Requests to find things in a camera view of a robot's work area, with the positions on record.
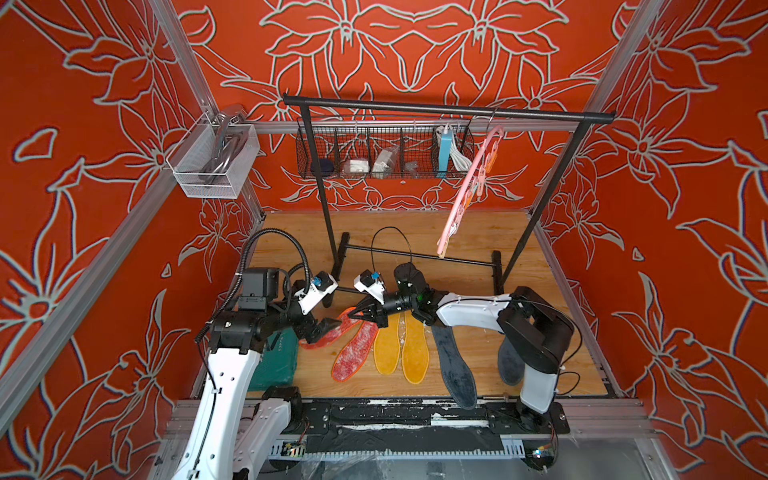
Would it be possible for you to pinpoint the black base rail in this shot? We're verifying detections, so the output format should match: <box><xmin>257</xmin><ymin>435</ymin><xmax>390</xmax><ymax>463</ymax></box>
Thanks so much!
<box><xmin>280</xmin><ymin>397</ymin><xmax>571</xmax><ymax>458</ymax></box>

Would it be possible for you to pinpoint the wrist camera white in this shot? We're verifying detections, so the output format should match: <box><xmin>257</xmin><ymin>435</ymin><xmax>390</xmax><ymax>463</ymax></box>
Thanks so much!
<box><xmin>295</xmin><ymin>271</ymin><xmax>338</xmax><ymax>315</ymax></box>
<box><xmin>354</xmin><ymin>270</ymin><xmax>386</xmax><ymax>304</ymax></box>

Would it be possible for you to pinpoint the grey item in basket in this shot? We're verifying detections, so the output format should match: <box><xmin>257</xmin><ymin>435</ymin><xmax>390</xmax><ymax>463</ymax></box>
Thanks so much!
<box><xmin>371</xmin><ymin>148</ymin><xmax>395</xmax><ymax>179</ymax></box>

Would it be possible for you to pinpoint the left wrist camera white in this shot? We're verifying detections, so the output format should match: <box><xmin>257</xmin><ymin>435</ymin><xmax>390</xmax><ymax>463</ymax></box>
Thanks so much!
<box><xmin>295</xmin><ymin>271</ymin><xmax>338</xmax><ymax>315</ymax></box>

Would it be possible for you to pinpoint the red insole front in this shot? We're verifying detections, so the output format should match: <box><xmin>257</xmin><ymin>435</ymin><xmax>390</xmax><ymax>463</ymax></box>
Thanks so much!
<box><xmin>331</xmin><ymin>322</ymin><xmax>379</xmax><ymax>382</ymax></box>

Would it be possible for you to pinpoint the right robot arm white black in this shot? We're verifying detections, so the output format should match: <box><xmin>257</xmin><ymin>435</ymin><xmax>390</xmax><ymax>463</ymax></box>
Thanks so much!
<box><xmin>349</xmin><ymin>262</ymin><xmax>575</xmax><ymax>414</ymax></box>

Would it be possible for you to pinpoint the white mesh wall basket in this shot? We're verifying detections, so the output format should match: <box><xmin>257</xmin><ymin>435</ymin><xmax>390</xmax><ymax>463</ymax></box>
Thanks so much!
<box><xmin>166</xmin><ymin>113</ymin><xmax>261</xmax><ymax>199</ymax></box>

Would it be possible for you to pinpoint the light blue box in basket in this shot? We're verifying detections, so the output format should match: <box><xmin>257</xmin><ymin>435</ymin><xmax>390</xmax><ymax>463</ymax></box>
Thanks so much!
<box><xmin>436</xmin><ymin>126</ymin><xmax>453</xmax><ymax>178</ymax></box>

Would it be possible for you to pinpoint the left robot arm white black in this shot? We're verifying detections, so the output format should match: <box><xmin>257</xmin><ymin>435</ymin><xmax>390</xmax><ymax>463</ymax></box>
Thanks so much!
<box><xmin>173</xmin><ymin>268</ymin><xmax>339</xmax><ymax>479</ymax></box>

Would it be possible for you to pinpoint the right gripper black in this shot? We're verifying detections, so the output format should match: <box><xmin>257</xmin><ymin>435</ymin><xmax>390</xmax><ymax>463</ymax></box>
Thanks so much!
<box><xmin>347</xmin><ymin>293</ymin><xmax>418</xmax><ymax>332</ymax></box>

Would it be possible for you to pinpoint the yellow insole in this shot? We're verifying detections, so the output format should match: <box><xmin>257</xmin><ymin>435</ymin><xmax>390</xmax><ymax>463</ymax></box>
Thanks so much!
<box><xmin>402</xmin><ymin>312</ymin><xmax>430</xmax><ymax>384</ymax></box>
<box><xmin>373</xmin><ymin>314</ymin><xmax>401</xmax><ymax>375</ymax></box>

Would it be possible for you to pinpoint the green plastic tool case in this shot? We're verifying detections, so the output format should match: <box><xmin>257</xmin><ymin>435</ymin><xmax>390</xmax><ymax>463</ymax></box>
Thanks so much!
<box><xmin>248</xmin><ymin>329</ymin><xmax>299</xmax><ymax>392</ymax></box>

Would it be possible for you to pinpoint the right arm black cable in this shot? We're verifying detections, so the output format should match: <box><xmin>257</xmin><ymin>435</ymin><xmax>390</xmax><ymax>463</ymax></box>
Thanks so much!
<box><xmin>369</xmin><ymin>225</ymin><xmax>415</xmax><ymax>271</ymax></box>

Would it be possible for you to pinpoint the dark grey insole front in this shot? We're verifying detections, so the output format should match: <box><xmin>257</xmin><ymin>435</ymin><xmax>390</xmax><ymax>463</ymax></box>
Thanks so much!
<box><xmin>497</xmin><ymin>338</ymin><xmax>525</xmax><ymax>386</ymax></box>

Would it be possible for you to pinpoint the pink clip hanger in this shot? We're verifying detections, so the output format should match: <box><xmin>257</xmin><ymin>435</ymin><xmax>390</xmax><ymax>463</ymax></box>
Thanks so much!
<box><xmin>437</xmin><ymin>127</ymin><xmax>504</xmax><ymax>258</ymax></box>

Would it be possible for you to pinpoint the dark blue round item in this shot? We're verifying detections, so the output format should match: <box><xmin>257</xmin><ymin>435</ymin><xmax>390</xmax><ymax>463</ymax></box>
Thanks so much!
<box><xmin>310</xmin><ymin>158</ymin><xmax>335</xmax><ymax>178</ymax></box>

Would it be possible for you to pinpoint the red insole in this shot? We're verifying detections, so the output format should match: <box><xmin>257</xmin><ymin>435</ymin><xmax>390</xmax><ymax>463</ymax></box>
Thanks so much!
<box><xmin>298</xmin><ymin>307</ymin><xmax>358</xmax><ymax>350</ymax></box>
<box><xmin>331</xmin><ymin>322</ymin><xmax>379</xmax><ymax>382</ymax></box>

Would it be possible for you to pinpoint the black wire wall basket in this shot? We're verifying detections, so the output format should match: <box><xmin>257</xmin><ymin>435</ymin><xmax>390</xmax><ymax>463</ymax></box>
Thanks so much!
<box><xmin>295</xmin><ymin>123</ymin><xmax>476</xmax><ymax>180</ymax></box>

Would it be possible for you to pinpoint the yellow insole front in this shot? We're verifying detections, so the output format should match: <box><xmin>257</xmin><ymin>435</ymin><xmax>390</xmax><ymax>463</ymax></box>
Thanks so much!
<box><xmin>402</xmin><ymin>312</ymin><xmax>430</xmax><ymax>384</ymax></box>

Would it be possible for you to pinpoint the white cable in basket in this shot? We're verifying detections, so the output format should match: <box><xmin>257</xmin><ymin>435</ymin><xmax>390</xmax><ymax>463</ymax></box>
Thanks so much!
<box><xmin>449</xmin><ymin>143</ymin><xmax>475</xmax><ymax>174</ymax></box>

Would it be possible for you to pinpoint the black metal clothes rack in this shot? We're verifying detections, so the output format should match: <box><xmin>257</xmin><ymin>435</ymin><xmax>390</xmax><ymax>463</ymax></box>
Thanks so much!
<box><xmin>281</xmin><ymin>94</ymin><xmax>616</xmax><ymax>293</ymax></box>

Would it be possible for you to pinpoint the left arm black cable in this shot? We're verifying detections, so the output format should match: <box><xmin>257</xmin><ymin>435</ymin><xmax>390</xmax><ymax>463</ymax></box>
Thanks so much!
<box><xmin>237</xmin><ymin>227</ymin><xmax>313</xmax><ymax>295</ymax></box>

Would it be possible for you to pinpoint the dark grey insole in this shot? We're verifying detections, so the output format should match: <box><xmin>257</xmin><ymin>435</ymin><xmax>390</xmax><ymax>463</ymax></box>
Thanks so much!
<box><xmin>497</xmin><ymin>338</ymin><xmax>525</xmax><ymax>386</ymax></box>
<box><xmin>431</xmin><ymin>326</ymin><xmax>477</xmax><ymax>410</ymax></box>

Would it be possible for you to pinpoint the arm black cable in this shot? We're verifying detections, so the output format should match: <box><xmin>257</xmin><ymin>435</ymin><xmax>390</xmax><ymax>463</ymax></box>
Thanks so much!
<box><xmin>369</xmin><ymin>225</ymin><xmax>415</xmax><ymax>271</ymax></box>
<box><xmin>237</xmin><ymin>227</ymin><xmax>313</xmax><ymax>295</ymax></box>

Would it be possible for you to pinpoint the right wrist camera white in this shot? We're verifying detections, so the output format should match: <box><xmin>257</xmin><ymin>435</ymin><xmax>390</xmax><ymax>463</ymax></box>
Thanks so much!
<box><xmin>354</xmin><ymin>270</ymin><xmax>386</xmax><ymax>304</ymax></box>

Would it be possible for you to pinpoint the white box in basket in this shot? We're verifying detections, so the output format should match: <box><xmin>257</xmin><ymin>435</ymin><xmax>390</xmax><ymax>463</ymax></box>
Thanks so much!
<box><xmin>342</xmin><ymin>158</ymin><xmax>370</xmax><ymax>176</ymax></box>

